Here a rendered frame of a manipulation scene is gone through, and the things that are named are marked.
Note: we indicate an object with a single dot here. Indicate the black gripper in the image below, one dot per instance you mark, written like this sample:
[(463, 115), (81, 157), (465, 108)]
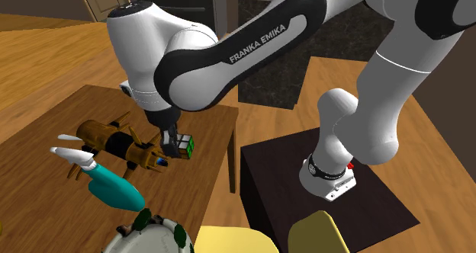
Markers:
[(161, 117)]

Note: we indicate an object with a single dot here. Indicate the multicoloured puzzle cube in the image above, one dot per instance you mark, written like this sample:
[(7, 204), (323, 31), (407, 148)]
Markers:
[(186, 146)]

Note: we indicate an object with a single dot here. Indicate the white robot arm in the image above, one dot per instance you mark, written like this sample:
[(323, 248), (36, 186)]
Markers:
[(193, 81)]

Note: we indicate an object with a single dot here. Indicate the brown and black toy spaceship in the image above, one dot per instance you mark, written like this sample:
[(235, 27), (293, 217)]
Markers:
[(115, 142)]

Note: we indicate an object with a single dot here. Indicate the white bowl with green leaves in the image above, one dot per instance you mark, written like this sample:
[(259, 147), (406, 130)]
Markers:
[(156, 237)]

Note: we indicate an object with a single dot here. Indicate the yellow chair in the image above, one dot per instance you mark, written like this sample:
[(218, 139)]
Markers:
[(230, 241), (316, 233)]

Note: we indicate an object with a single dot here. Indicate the dark marble counter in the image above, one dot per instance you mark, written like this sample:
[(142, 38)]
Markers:
[(275, 85)]

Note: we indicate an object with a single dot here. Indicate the dark robot stand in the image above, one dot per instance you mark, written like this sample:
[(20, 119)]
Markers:
[(282, 192)]

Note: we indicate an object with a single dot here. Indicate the brown wooden table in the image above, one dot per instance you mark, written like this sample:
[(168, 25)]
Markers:
[(41, 192)]

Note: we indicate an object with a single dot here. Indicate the black kitchen appliance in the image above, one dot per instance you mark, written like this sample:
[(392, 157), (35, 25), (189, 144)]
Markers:
[(178, 3)]

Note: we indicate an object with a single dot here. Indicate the beige door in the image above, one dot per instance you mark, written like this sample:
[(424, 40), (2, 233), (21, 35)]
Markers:
[(102, 1)]

